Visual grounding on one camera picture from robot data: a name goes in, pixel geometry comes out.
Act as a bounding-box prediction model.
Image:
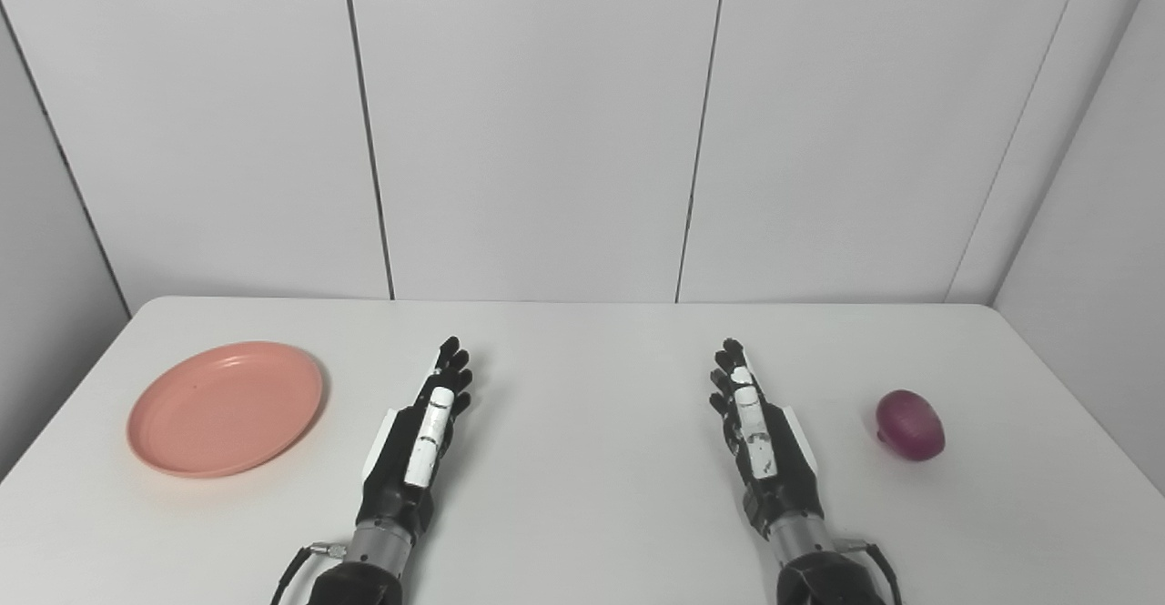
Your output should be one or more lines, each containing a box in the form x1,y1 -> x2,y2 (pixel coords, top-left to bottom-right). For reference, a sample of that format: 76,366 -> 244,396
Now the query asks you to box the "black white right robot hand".
709,338 -> 826,535

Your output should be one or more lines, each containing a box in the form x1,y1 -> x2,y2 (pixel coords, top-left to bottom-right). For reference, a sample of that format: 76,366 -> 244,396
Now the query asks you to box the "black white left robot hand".
360,336 -> 475,544

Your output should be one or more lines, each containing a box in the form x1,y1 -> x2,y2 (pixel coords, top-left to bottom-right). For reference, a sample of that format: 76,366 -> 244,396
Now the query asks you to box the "purple red onion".
875,389 -> 947,462

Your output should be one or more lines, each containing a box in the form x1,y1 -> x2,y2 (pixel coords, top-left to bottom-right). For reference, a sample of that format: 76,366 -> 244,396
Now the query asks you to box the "pink round plate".
127,341 -> 326,479

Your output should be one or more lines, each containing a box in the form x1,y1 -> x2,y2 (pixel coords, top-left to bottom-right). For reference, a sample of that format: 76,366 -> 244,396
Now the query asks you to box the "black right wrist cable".
833,538 -> 905,605

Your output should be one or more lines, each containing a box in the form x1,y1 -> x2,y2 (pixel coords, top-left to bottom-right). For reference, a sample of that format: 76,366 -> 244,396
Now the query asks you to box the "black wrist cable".
270,541 -> 350,605
833,538 -> 905,605

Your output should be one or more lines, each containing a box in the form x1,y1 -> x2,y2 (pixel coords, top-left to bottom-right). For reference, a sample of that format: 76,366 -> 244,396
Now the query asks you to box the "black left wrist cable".
270,541 -> 350,605

